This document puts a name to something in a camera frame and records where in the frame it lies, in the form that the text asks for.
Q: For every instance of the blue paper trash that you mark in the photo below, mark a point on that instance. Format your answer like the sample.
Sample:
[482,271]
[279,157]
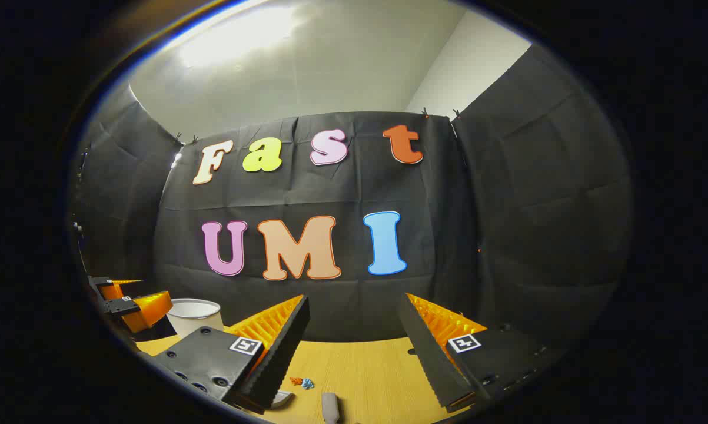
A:
[308,384]

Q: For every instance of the white ribbed garbage bin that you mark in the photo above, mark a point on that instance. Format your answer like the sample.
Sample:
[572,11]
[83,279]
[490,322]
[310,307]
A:
[195,321]

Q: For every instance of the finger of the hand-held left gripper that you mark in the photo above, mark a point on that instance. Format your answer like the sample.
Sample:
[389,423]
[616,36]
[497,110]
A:
[111,288]
[145,311]

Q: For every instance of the grey dustpan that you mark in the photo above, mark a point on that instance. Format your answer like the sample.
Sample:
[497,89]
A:
[282,399]

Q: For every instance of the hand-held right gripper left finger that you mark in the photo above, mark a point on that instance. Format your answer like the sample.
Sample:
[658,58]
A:
[283,353]

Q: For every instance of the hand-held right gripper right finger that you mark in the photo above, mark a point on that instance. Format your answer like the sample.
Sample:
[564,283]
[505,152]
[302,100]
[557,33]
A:
[427,353]

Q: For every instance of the wooden desktop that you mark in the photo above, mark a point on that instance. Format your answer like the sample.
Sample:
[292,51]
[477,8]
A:
[371,371]

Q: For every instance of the small grey broom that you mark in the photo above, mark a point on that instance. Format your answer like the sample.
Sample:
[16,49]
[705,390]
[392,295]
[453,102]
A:
[330,407]

